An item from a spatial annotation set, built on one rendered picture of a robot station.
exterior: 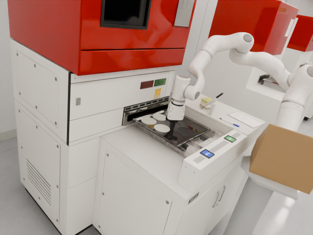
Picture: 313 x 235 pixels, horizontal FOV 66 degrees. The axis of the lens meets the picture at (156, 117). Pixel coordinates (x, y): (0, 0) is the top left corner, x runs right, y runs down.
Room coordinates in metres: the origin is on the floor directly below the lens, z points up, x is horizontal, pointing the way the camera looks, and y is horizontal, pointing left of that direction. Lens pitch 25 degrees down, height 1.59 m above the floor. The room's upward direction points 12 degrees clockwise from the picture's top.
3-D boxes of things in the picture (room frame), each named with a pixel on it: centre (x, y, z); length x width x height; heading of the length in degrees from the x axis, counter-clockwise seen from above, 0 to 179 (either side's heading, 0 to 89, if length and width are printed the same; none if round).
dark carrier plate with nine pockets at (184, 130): (1.40, -0.11, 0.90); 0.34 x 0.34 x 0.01; 53
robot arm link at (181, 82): (1.34, -0.11, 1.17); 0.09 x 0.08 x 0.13; 55
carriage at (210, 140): (1.26, -0.33, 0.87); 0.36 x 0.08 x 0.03; 143
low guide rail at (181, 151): (1.27, -0.09, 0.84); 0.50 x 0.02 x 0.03; 53
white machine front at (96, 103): (1.38, 0.19, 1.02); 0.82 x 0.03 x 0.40; 143
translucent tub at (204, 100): (1.64, -0.34, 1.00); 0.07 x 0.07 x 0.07; 38
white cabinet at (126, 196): (1.41, -0.24, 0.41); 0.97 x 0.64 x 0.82; 143
